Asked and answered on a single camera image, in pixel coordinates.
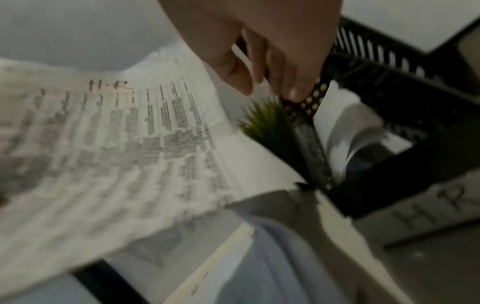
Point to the printed paper sheet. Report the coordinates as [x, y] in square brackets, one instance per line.
[112, 163]
[341, 124]

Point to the person's blue jeans legs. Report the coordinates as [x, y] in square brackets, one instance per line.
[277, 267]

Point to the green potted plant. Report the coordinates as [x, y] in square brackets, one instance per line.
[270, 127]

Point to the beige table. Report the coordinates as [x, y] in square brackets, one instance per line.
[442, 273]

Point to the person's right hand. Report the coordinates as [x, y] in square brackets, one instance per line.
[270, 38]

